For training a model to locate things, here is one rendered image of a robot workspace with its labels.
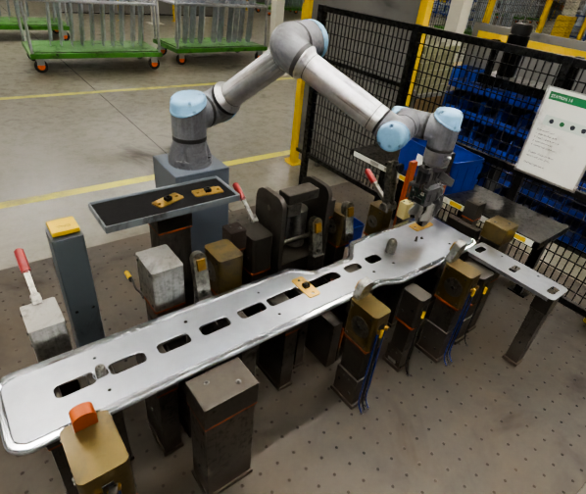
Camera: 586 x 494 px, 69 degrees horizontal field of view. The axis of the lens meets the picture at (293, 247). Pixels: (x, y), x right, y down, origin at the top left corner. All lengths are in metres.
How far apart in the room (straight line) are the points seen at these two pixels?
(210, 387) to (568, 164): 1.40
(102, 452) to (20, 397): 0.25
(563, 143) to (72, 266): 1.58
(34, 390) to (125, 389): 0.17
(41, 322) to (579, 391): 1.51
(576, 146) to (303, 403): 1.23
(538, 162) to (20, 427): 1.70
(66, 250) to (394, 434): 0.95
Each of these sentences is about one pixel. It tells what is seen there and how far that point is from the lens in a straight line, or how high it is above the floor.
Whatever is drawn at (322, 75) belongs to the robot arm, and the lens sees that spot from 1.20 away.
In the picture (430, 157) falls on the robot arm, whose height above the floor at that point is 1.30.
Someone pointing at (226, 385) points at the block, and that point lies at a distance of 0.88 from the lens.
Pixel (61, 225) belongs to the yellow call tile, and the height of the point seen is 1.16.
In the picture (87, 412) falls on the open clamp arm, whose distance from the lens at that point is 0.79.
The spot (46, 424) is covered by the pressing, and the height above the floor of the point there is 1.00.
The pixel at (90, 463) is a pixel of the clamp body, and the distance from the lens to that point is 0.79.
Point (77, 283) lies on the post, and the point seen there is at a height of 1.01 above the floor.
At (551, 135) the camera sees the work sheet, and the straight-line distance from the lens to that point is 1.78.
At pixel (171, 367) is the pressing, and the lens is 0.96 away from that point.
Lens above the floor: 1.72
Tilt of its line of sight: 34 degrees down
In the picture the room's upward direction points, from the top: 7 degrees clockwise
